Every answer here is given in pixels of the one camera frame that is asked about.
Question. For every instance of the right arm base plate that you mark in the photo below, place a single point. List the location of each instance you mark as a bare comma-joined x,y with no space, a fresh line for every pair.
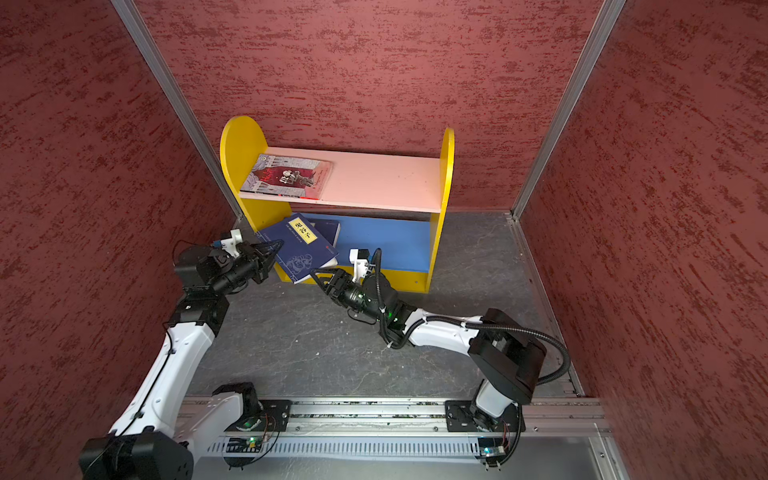
463,416

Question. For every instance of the right aluminium corner post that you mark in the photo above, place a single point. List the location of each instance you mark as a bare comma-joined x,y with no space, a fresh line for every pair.
600,32

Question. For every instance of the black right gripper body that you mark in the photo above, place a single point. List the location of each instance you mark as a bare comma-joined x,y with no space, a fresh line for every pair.
357,294

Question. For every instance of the left aluminium corner post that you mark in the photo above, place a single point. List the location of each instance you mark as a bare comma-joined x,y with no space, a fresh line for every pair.
137,29

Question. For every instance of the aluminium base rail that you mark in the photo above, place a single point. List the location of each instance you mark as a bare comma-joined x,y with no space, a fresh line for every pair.
358,416

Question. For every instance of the aluminium corner post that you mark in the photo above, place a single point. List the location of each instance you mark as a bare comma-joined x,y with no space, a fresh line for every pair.
137,29
600,32

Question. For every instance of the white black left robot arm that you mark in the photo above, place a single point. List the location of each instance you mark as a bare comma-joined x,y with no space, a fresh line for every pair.
146,442

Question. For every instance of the green circuit board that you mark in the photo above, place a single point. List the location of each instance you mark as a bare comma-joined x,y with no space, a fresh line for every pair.
492,451
248,446

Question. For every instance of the blue Chinese book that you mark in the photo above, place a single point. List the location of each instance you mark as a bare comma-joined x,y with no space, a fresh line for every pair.
304,248
328,229

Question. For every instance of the yellow pink blue bookshelf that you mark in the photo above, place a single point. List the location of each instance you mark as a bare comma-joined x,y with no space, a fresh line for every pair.
395,203

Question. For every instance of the pink Hamlet picture book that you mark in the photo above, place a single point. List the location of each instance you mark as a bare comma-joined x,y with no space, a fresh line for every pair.
286,176

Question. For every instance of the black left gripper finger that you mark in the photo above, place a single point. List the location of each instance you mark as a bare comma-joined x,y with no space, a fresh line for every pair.
261,263
268,249

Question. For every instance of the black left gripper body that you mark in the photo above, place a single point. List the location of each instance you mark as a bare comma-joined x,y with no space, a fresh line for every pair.
236,272

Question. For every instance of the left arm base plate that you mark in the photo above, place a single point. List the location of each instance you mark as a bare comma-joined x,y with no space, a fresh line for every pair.
273,416

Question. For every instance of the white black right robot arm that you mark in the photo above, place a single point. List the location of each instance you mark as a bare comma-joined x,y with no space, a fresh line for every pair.
513,360

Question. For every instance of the left green circuit board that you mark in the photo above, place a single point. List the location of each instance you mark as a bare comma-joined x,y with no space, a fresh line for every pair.
248,446

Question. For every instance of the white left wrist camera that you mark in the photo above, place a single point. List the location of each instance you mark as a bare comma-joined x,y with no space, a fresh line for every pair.
230,243

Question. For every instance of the right green circuit board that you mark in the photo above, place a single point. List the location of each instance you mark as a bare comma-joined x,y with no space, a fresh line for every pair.
492,451

